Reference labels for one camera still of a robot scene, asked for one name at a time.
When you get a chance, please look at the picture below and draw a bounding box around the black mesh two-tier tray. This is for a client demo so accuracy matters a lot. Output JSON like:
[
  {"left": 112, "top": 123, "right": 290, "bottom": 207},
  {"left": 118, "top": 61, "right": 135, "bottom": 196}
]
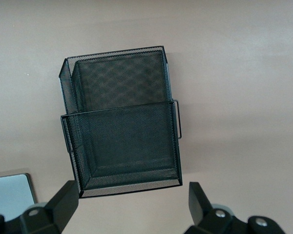
[{"left": 58, "top": 45, "right": 184, "bottom": 198}]

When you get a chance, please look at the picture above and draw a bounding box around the silver laptop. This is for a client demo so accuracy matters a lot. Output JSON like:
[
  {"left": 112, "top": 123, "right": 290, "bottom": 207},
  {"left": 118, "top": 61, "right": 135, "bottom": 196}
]
[{"left": 0, "top": 173, "right": 36, "bottom": 216}]

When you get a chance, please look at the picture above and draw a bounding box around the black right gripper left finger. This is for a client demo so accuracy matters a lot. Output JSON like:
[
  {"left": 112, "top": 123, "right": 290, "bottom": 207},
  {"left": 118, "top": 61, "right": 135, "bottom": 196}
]
[{"left": 0, "top": 180, "right": 80, "bottom": 234}]

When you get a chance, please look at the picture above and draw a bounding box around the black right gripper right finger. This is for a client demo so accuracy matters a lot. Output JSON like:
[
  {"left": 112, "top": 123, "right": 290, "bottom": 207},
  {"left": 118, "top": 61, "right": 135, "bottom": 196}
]
[{"left": 185, "top": 181, "right": 284, "bottom": 234}]

